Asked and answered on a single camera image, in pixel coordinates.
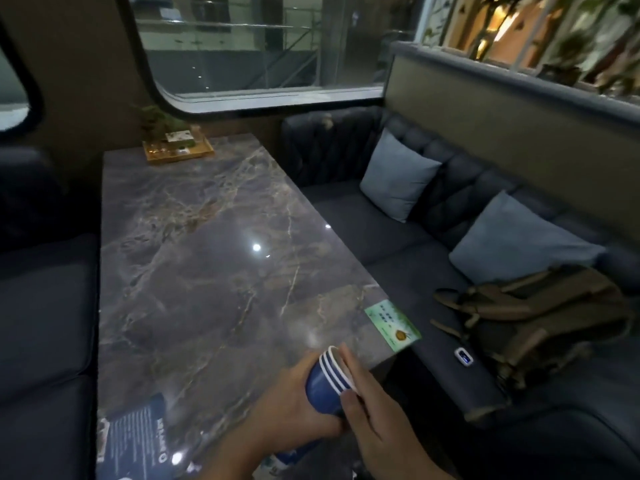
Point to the small white box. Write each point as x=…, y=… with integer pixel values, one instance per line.
x=180, y=138

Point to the beige partition with grey ledge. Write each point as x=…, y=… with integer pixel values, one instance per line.
x=505, y=124

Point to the person's left hand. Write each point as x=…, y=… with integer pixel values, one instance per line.
x=280, y=409

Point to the small green potted plant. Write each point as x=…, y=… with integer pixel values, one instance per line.
x=157, y=119

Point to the large rounded window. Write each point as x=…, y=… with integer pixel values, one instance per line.
x=260, y=49

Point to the person's left fingers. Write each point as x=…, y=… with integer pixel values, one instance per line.
x=327, y=424

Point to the green printed card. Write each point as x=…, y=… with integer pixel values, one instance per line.
x=393, y=325

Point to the person's right thumb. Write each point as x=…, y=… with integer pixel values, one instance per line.
x=351, y=409

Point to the dark blue tufted sofa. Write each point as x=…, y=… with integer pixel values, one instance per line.
x=360, y=229

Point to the small white device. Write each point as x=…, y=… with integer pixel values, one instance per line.
x=463, y=356

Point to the green indoor plants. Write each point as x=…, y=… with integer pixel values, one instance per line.
x=565, y=39

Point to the wooden tray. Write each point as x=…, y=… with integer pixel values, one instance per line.
x=179, y=153

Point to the dark blue bench seat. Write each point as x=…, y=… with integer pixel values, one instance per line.
x=45, y=314

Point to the dark blue menu card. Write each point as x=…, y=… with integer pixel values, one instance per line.
x=132, y=439

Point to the stack of blue paper cups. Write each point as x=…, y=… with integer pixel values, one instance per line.
x=325, y=384

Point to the person's left forearm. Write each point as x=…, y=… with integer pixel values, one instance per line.
x=227, y=459

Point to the light blue cushion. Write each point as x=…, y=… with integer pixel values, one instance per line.
x=520, y=242
x=397, y=177

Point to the person's right hand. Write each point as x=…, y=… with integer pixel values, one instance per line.
x=385, y=434

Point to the olive green backpack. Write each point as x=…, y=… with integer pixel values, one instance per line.
x=545, y=319

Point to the blue packet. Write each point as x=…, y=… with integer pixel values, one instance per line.
x=297, y=453

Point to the small rounded window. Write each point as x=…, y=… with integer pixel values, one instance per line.
x=12, y=94

